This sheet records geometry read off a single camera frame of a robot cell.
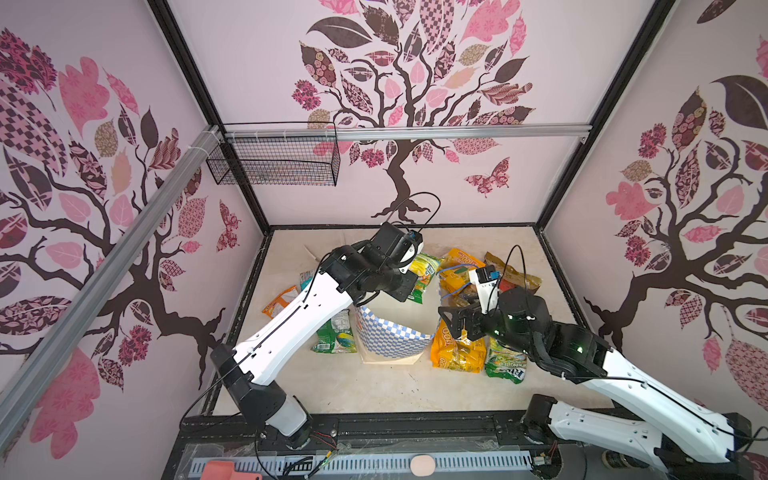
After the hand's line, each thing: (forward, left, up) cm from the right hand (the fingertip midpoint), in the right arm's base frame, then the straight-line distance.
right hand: (454, 302), depth 66 cm
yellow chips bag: (-3, -5, -23) cm, 24 cm away
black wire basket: (+75, +61, -11) cm, 97 cm away
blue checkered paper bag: (-4, +17, -13) cm, 22 cm away
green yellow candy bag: (+7, +6, +4) cm, 10 cm away
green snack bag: (+3, +31, -25) cm, 40 cm away
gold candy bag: (+23, -31, -26) cm, 46 cm away
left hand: (+5, +11, -1) cm, 13 cm away
